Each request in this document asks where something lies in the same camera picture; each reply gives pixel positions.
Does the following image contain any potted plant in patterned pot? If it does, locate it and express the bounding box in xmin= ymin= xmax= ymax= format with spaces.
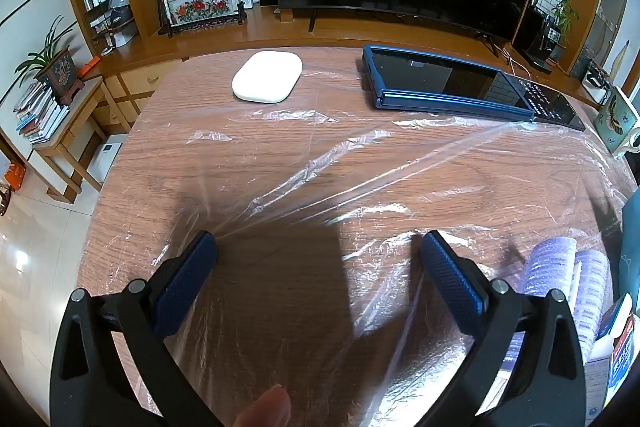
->
xmin=15 ymin=14 xmax=87 ymax=108

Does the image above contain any flower painting glass panel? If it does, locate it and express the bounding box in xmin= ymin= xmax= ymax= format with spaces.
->
xmin=159 ymin=0 xmax=249 ymax=38

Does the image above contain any teal object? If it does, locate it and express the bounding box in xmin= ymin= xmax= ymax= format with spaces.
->
xmin=619 ymin=194 xmax=640 ymax=303

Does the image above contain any blue white medicine box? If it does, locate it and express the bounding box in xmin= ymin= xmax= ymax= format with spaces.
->
xmin=582 ymin=294 xmax=640 ymax=425

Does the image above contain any person's left hand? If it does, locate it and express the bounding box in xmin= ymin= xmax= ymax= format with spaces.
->
xmin=237 ymin=384 xmax=292 ymax=427

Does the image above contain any small green houseplant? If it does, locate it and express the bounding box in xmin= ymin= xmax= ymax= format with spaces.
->
xmin=550 ymin=0 xmax=581 ymax=45

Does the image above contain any bird print mug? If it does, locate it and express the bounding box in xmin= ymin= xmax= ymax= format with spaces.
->
xmin=595 ymin=86 xmax=640 ymax=160

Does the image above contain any purple hair roller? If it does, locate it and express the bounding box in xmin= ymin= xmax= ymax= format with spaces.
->
xmin=521 ymin=236 xmax=581 ymax=298
xmin=572 ymin=249 xmax=612 ymax=360

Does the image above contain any stack of books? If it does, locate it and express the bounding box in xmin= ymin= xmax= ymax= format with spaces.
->
xmin=13 ymin=79 xmax=71 ymax=144

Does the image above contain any white floor appliance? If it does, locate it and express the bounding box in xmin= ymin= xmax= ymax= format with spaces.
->
xmin=91 ymin=133 xmax=130 ymax=184

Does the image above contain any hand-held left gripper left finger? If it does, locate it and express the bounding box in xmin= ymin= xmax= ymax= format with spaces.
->
xmin=49 ymin=230 xmax=223 ymax=427

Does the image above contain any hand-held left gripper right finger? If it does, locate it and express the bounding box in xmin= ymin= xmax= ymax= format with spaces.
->
xmin=415 ymin=229 xmax=587 ymax=427

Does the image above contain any clear plastic table sheet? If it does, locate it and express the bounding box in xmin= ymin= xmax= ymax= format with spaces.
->
xmin=85 ymin=52 xmax=636 ymax=427

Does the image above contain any black white small appliance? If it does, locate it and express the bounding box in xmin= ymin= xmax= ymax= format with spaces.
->
xmin=582 ymin=61 xmax=611 ymax=102

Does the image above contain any wooden television cabinet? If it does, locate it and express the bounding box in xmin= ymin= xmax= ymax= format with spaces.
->
xmin=57 ymin=0 xmax=640 ymax=148

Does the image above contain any orange bag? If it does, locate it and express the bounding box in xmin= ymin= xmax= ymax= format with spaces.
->
xmin=4 ymin=159 xmax=28 ymax=192

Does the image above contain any wooden side table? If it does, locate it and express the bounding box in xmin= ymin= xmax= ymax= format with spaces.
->
xmin=31 ymin=76 xmax=118 ymax=205

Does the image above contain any black coffee machine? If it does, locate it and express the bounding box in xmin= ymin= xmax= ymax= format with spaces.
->
xmin=512 ymin=0 xmax=568 ymax=75

